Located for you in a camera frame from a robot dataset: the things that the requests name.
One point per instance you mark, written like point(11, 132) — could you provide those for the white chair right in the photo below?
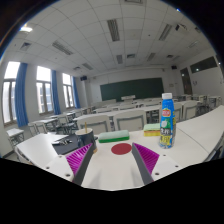
point(130, 120)

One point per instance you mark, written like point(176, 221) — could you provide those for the white desk right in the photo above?
point(208, 131)

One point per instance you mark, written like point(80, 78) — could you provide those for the blue curtain right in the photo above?
point(75, 93)

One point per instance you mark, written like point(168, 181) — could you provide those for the blue drink bottle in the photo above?
point(167, 122)

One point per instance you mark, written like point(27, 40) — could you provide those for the blue curtain middle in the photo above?
point(54, 90)

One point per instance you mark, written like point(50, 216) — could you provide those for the blue curtain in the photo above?
point(20, 106)
point(54, 90)
point(75, 93)

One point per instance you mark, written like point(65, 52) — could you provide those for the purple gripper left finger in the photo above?
point(79, 161)

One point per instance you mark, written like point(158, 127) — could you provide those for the white chair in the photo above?
point(130, 120)
point(98, 123)

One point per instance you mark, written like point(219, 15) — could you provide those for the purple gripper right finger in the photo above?
point(146, 160)

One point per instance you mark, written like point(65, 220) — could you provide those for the green chalkboard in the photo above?
point(141, 88)

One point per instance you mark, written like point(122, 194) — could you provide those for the blue curtain left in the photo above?
point(20, 106)

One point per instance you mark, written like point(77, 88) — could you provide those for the dark paper cup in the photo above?
point(85, 137)

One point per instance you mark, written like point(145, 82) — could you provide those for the white chair left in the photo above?
point(98, 123)

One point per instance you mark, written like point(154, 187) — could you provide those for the brown door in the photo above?
point(186, 81)

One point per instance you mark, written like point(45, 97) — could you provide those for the white desk left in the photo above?
point(39, 150)

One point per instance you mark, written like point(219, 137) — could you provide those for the white desk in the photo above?
point(208, 131)
point(39, 150)

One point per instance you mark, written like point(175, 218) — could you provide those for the red round sticker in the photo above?
point(121, 148)

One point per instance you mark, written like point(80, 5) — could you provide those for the black item on desk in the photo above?
point(62, 142)

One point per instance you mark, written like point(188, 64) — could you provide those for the yellow green sponge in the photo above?
point(152, 129)

